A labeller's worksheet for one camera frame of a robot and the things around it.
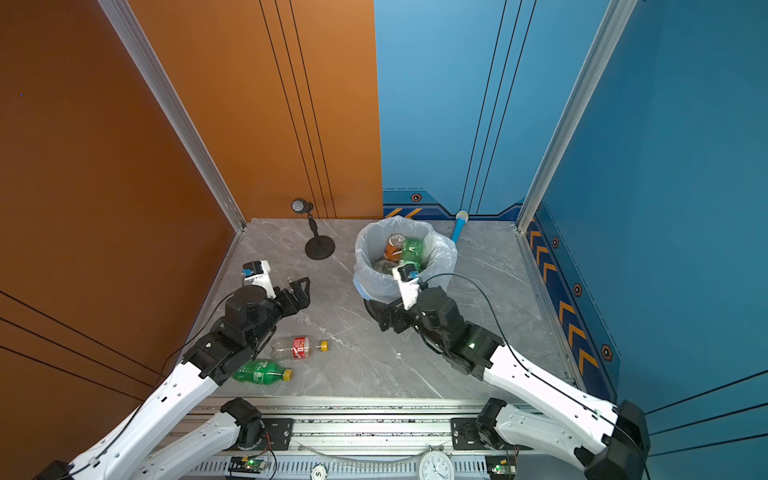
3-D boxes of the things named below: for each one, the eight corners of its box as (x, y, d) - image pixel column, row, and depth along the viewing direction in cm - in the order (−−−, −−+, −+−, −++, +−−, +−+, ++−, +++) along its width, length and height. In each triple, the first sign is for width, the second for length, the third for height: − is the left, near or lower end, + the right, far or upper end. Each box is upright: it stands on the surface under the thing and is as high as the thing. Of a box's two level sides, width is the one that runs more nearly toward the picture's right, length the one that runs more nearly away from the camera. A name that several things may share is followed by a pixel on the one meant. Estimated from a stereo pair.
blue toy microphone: (445, 238, 117) (446, 233, 115) (457, 214, 126) (459, 208, 124) (456, 242, 116) (458, 237, 113) (468, 217, 125) (470, 212, 122)
